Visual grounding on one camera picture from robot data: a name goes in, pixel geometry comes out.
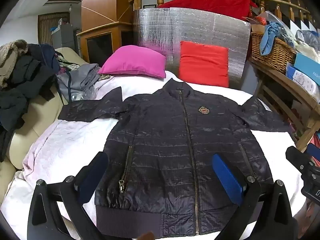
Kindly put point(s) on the clear plastic bag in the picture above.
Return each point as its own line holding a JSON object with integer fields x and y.
{"x": 308, "y": 41}

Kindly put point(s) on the wicker basket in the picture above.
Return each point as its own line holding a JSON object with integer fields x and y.
{"x": 275, "y": 55}

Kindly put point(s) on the blue cloth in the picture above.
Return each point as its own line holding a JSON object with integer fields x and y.
{"x": 268, "y": 40}

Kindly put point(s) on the red blanket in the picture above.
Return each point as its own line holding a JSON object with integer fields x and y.
{"x": 212, "y": 2}

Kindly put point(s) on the pink pillow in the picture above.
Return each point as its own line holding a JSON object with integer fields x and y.
{"x": 135, "y": 60}

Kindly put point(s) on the white bed cover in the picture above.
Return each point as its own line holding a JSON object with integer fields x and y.
{"x": 62, "y": 142}

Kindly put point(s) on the wooden cabinet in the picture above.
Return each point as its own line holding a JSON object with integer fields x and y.
{"x": 105, "y": 5}

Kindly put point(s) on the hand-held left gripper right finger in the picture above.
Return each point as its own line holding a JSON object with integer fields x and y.
{"x": 226, "y": 177}

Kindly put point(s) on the pile of dark clothes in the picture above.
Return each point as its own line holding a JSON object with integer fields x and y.
{"x": 22, "y": 85}

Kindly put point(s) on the wooden shelf unit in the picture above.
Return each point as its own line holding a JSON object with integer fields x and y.
{"x": 280, "y": 75}

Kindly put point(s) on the grey folded garment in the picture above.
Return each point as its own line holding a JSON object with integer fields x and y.
{"x": 80, "y": 77}

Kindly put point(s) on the dark navy quilted jacket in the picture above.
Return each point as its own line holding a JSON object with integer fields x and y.
{"x": 162, "y": 142}

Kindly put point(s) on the blue box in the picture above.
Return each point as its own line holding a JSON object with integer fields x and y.
{"x": 307, "y": 65}

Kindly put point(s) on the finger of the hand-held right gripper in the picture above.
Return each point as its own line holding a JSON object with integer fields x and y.
{"x": 314, "y": 151}
{"x": 296, "y": 157}

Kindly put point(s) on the grey appliance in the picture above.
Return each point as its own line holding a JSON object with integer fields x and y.
{"x": 62, "y": 37}

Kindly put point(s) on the red pillow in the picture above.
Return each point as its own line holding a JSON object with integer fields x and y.
{"x": 203, "y": 65}

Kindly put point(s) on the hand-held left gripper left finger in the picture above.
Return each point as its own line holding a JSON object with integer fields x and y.
{"x": 93, "y": 177}

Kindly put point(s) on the fur-trimmed brown coat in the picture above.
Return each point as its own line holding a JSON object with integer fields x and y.
{"x": 10, "y": 52}

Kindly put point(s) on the white printed box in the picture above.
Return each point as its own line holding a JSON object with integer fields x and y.
{"x": 302, "y": 78}

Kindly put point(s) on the patterned cloth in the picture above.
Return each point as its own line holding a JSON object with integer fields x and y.
{"x": 68, "y": 63}

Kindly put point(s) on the beige sofa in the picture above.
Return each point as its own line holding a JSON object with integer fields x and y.
{"x": 37, "y": 115}

